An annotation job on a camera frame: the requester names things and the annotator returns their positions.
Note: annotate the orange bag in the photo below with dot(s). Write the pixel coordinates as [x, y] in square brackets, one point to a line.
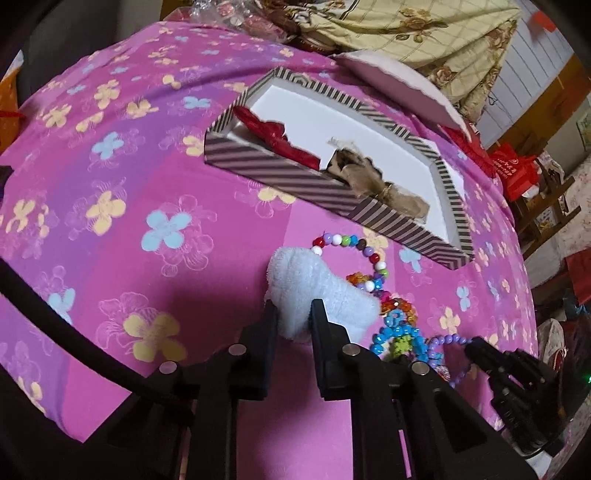
[7, 101]

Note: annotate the yellow floral quilt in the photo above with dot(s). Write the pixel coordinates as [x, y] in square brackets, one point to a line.
[415, 27]

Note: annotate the pale pink pillow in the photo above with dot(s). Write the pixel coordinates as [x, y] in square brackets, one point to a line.
[406, 81]

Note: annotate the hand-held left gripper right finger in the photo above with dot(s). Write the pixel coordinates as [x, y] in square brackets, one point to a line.
[317, 325]

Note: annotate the burlap bow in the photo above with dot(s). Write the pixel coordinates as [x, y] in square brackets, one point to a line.
[355, 168]

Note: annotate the red frilled cushion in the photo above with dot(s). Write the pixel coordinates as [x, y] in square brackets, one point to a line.
[475, 152]

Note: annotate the red bow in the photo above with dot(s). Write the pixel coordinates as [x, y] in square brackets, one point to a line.
[268, 131]

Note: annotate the red bag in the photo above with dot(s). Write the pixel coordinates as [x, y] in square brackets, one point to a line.
[517, 175]

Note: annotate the white fluffy scrunchie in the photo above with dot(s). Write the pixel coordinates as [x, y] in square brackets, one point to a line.
[314, 281]

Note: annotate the clear plastic bag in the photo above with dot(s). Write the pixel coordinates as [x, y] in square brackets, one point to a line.
[240, 11]

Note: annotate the pink floral blanket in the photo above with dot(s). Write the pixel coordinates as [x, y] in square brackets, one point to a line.
[138, 138]

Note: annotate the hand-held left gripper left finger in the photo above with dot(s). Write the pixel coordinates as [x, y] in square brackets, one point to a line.
[272, 325]

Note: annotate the wooden chair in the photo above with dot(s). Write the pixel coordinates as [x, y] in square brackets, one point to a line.
[554, 221]

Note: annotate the striped cardboard box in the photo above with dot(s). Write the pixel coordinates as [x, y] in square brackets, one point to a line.
[277, 170]

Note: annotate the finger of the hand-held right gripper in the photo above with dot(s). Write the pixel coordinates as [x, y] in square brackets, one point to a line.
[480, 351]

